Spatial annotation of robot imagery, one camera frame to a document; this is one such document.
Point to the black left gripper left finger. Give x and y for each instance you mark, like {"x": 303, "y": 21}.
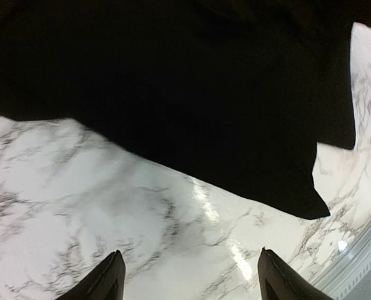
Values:
{"x": 104, "y": 282}

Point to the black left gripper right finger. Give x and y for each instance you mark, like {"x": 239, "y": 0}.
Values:
{"x": 278, "y": 281}

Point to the aluminium front frame rail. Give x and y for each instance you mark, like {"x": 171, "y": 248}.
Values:
{"x": 349, "y": 268}

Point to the black garment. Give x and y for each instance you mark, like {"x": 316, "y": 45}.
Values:
{"x": 235, "y": 93}

